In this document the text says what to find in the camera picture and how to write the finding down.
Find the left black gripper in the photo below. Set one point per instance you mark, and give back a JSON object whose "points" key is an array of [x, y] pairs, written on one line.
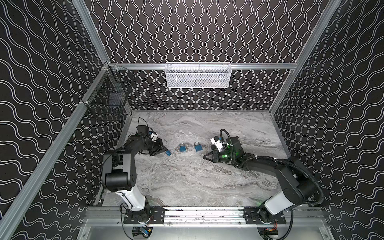
{"points": [[157, 146]]}

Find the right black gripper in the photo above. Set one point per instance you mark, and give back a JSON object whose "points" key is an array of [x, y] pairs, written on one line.
{"points": [[216, 155]]}

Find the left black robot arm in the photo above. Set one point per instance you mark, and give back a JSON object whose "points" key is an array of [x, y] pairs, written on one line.
{"points": [[119, 172]]}

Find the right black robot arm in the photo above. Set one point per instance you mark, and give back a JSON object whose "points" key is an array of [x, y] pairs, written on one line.
{"points": [[298, 186]]}

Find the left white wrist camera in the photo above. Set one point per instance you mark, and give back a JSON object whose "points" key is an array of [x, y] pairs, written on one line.
{"points": [[153, 136]]}

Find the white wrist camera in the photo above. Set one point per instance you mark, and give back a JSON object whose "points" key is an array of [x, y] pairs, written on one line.
{"points": [[217, 142], [153, 136]]}

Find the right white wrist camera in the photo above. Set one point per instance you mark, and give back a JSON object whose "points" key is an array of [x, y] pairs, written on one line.
{"points": [[217, 142]]}

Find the black wire mesh basket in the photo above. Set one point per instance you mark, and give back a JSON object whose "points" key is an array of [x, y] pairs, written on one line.
{"points": [[106, 99]]}

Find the white wire mesh basket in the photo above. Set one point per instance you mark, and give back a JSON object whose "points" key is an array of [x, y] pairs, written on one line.
{"points": [[194, 75]]}

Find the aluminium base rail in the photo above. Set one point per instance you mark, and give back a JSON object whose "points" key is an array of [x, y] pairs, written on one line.
{"points": [[202, 217]]}

